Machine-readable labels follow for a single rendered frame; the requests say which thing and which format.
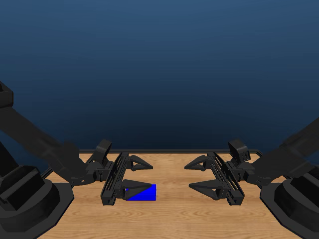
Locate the black table frame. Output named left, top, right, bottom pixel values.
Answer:
left=40, top=148, right=295, bottom=182

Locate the blue hollow socket block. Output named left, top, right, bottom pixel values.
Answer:
left=125, top=184, right=157, bottom=201

